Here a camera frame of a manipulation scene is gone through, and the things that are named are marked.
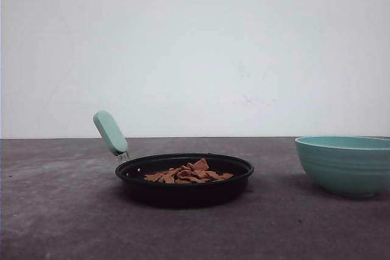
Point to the pile of brown beef cubes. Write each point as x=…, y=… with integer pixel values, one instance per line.
x=198, y=172

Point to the teal green bowl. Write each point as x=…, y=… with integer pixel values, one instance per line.
x=346, y=165

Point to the black frying pan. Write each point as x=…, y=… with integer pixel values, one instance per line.
x=131, y=172

